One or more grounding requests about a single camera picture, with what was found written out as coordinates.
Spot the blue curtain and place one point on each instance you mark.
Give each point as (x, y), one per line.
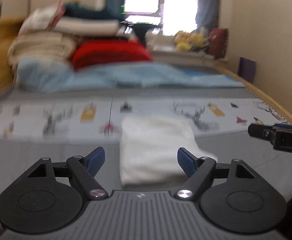
(208, 14)

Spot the window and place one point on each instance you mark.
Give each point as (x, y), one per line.
(171, 15)

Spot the beige folded quilt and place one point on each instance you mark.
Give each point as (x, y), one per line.
(42, 45)

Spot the purple box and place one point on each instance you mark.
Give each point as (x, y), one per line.
(247, 69)

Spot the red pillow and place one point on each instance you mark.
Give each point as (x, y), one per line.
(98, 52)

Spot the white folded clothes stack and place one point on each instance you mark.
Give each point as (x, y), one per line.
(51, 18)

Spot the white small garment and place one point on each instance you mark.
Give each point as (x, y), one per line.
(148, 149)

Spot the dark red cushion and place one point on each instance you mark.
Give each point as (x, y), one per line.
(218, 40)

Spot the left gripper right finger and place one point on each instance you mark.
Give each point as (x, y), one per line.
(187, 162)

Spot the printed grey bed sheet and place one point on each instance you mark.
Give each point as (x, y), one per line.
(61, 125)

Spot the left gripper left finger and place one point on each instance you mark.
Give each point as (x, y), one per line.
(94, 161)

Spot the teal folded garment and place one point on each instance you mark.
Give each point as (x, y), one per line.
(78, 11)

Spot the wooden bed frame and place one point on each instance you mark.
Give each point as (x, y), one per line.
(258, 93)

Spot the yellow plush toys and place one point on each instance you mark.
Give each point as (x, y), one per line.
(190, 41)

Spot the light blue blanket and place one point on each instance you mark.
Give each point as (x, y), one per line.
(47, 76)

